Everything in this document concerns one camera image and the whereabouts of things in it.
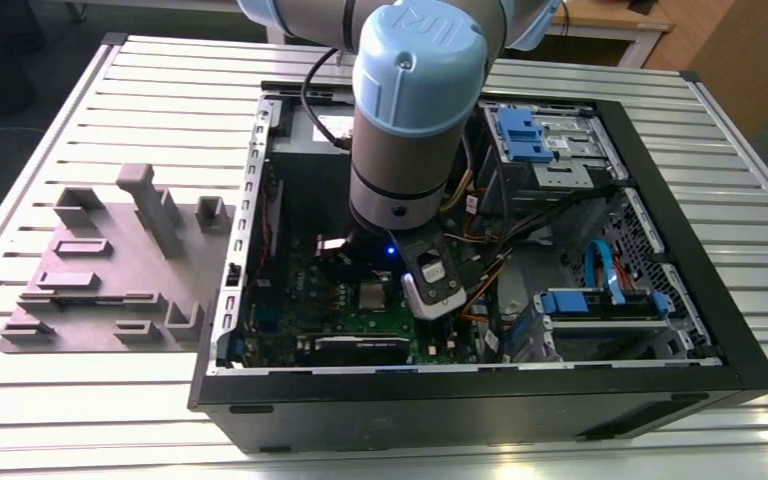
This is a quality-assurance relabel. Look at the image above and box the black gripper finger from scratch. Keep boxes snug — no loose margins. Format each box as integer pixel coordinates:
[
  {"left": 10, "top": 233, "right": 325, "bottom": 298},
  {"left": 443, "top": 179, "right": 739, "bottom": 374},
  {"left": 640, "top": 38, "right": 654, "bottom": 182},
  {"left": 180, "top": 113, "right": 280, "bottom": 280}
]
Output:
[{"left": 315, "top": 233, "right": 353, "bottom": 262}]

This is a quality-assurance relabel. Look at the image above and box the silver CPU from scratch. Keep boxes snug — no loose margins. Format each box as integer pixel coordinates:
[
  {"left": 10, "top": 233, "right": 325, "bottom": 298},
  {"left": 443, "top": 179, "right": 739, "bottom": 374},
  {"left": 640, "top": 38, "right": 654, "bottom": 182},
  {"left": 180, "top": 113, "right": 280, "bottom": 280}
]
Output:
[{"left": 360, "top": 282, "right": 391, "bottom": 309}]

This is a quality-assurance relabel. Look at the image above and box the CPU socket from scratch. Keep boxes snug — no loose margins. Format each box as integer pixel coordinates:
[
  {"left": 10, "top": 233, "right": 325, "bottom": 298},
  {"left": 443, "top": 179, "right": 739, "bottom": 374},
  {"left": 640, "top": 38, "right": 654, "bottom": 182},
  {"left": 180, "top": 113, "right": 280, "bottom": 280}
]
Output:
[{"left": 355, "top": 278, "right": 396, "bottom": 315}]

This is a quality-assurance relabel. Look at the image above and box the green motherboard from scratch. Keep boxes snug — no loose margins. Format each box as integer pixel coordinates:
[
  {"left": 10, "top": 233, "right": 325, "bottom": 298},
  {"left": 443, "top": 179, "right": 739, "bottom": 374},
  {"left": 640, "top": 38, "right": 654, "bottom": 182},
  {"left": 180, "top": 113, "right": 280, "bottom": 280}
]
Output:
[{"left": 243, "top": 232, "right": 492, "bottom": 370}]

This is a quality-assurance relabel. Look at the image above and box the grey power supply unit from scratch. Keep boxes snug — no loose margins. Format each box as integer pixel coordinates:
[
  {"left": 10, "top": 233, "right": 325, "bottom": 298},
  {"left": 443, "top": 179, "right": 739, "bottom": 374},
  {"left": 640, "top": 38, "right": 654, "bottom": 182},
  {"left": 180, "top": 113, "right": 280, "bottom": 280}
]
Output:
[{"left": 268, "top": 107, "right": 357, "bottom": 226}]

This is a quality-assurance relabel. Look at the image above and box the black RAM slot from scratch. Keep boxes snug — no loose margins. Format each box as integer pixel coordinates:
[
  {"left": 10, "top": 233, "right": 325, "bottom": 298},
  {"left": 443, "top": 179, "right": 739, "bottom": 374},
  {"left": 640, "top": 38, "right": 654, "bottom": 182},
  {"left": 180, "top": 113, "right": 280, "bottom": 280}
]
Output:
[
  {"left": 435, "top": 319, "right": 459, "bottom": 351},
  {"left": 415, "top": 319, "right": 437, "bottom": 355}
]

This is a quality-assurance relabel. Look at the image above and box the black graphics card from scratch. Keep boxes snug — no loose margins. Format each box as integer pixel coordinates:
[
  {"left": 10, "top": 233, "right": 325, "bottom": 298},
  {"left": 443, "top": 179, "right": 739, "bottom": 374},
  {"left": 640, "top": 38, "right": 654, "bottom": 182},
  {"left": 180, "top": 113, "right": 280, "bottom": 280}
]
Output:
[{"left": 295, "top": 334, "right": 411, "bottom": 369}]

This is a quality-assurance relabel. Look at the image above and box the white power supply label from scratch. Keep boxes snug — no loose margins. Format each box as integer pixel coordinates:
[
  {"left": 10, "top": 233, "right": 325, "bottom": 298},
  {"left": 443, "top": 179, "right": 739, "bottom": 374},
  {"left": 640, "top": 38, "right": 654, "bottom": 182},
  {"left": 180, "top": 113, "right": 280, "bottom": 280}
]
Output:
[{"left": 316, "top": 114, "right": 357, "bottom": 145}]

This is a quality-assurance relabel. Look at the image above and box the silver drive cage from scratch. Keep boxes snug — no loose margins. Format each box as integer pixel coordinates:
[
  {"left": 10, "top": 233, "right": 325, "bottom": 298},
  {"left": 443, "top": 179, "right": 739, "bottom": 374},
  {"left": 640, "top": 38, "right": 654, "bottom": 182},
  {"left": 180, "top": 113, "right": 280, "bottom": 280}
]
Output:
[{"left": 476, "top": 102, "right": 631, "bottom": 217}]

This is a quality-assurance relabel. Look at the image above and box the blue drive latch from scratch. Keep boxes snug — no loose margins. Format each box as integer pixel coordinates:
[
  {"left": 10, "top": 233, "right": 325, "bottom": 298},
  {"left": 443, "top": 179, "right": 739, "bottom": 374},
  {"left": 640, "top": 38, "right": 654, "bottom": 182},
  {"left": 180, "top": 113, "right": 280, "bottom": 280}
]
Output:
[{"left": 496, "top": 106, "right": 556, "bottom": 165}]

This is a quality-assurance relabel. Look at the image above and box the grey parts rack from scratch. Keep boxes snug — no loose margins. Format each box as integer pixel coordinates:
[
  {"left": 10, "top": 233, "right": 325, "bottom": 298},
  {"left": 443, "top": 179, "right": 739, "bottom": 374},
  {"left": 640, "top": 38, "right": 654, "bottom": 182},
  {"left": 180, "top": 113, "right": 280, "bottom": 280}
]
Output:
[{"left": 0, "top": 162, "right": 237, "bottom": 355}]

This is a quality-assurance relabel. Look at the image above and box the black PC case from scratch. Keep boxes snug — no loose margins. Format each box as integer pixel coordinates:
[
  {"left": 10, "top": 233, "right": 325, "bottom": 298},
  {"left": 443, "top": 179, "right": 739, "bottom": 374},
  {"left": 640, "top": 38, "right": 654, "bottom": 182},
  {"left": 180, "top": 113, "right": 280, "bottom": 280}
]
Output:
[{"left": 185, "top": 80, "right": 768, "bottom": 456}]

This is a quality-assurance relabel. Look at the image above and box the silver disk bay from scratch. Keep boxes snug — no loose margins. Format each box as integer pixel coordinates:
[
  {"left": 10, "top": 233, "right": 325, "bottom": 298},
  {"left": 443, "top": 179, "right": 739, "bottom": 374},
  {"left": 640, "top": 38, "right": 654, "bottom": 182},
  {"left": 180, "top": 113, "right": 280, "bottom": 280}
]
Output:
[{"left": 529, "top": 317, "right": 718, "bottom": 365}]

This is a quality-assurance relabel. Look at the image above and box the hard disk in blue carrier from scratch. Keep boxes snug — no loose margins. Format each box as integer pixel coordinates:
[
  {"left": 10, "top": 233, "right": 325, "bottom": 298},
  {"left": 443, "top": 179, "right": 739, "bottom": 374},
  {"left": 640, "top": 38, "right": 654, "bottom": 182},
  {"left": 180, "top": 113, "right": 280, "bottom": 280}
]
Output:
[{"left": 533, "top": 288, "right": 671, "bottom": 325}]

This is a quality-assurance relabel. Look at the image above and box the brown cabinet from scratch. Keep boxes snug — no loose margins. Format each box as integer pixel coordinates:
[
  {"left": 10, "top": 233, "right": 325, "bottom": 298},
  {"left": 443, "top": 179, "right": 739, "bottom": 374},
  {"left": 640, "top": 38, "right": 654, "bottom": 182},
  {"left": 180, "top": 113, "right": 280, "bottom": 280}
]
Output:
[{"left": 647, "top": 0, "right": 768, "bottom": 139}]

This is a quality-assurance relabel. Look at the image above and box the thin red wire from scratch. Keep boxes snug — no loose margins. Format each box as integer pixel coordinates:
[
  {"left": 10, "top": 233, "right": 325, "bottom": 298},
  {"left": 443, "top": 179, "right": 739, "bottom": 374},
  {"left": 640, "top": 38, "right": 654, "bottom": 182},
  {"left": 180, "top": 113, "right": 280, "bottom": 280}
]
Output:
[{"left": 257, "top": 192, "right": 277, "bottom": 264}]

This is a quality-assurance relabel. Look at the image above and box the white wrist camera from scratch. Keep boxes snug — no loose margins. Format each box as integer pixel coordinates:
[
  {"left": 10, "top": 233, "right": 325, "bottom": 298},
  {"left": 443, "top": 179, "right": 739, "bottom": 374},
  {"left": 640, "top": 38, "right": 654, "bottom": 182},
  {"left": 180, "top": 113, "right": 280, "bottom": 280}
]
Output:
[{"left": 399, "top": 234, "right": 471, "bottom": 322}]

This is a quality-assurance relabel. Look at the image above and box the orange wire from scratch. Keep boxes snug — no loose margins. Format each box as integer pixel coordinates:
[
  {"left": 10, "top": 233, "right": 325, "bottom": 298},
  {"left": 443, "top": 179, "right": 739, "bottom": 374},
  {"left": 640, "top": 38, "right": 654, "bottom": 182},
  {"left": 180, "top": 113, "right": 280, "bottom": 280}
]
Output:
[{"left": 460, "top": 279, "right": 499, "bottom": 325}]

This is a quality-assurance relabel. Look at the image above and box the thick black camera cable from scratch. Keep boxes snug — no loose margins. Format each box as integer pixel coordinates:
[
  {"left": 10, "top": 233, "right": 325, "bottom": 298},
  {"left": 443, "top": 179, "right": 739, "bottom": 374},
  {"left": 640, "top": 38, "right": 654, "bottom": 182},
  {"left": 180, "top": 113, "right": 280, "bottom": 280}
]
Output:
[{"left": 457, "top": 134, "right": 513, "bottom": 287}]

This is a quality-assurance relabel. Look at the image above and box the black cable bundle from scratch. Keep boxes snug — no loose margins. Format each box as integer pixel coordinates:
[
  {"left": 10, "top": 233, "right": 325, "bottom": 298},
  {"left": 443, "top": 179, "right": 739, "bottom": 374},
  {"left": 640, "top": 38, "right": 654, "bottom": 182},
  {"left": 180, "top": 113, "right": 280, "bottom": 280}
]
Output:
[{"left": 476, "top": 185, "right": 619, "bottom": 281}]

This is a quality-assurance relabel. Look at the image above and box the blue drive rail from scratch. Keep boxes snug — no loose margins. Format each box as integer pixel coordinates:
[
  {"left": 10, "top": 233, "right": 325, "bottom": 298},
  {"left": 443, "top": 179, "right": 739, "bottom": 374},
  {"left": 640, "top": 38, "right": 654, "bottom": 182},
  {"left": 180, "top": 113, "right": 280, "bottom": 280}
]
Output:
[{"left": 497, "top": 299, "right": 536, "bottom": 364}]

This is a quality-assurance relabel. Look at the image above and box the blue SATA wire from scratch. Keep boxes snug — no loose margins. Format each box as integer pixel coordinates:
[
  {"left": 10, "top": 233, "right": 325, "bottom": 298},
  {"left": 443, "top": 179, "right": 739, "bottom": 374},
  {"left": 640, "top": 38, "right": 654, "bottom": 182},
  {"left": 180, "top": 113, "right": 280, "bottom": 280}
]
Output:
[{"left": 584, "top": 239, "right": 630, "bottom": 307}]

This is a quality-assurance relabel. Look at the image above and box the red SATA wire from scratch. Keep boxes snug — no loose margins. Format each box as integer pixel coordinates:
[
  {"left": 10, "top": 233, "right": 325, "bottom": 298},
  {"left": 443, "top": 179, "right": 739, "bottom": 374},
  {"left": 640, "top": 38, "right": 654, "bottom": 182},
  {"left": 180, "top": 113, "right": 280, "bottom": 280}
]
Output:
[{"left": 611, "top": 252, "right": 632, "bottom": 291}]

